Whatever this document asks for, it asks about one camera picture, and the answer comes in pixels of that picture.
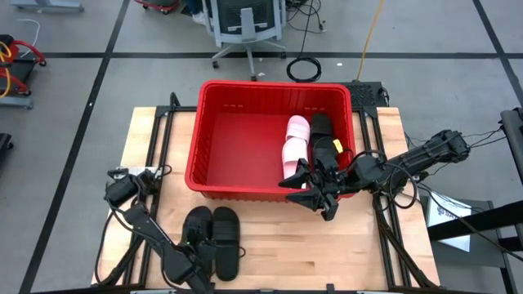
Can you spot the black floor object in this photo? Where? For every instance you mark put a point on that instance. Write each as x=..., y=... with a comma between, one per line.
x=4, y=141

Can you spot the red wheeled dolly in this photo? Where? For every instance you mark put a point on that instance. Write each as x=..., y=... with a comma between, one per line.
x=157, y=5

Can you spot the black metal beam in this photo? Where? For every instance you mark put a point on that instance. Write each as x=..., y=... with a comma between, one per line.
x=490, y=218

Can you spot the grey office chair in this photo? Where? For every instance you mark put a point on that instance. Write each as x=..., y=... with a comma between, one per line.
x=245, y=16

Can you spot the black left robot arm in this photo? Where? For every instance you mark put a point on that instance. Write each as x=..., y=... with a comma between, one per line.
x=147, y=228

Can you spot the pink slide sandal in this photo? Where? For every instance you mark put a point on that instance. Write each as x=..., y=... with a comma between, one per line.
x=294, y=157
x=298, y=128

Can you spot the black side equipment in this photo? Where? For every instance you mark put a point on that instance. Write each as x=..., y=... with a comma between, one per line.
x=512, y=139

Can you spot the grey cabinet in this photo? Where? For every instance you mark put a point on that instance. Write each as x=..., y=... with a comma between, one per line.
x=482, y=253

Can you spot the white printed paper sheet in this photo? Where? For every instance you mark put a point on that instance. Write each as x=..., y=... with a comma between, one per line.
x=447, y=208

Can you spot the red plastic bin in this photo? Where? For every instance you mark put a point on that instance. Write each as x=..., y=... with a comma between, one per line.
x=245, y=151

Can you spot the black perforated controller box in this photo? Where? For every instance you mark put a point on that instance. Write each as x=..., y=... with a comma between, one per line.
x=361, y=94

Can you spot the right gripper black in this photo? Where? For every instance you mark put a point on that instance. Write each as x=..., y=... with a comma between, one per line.
x=337, y=181

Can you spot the person's leg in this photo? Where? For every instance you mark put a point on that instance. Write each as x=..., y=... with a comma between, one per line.
x=198, y=12

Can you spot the grey metal floor foot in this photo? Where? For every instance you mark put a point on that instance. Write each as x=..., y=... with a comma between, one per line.
x=16, y=102
x=47, y=6

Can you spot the black slide sandal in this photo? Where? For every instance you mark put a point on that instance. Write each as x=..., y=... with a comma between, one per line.
x=226, y=245
x=196, y=220
x=322, y=124
x=324, y=149

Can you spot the black aluminium table frame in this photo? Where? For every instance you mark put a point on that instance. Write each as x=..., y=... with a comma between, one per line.
x=180, y=108

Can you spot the red cart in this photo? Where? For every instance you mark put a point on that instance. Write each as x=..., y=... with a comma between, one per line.
x=8, y=51

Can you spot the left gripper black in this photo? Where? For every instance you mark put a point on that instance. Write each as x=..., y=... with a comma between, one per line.
x=186, y=267

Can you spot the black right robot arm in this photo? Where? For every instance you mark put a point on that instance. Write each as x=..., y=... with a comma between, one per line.
x=421, y=155

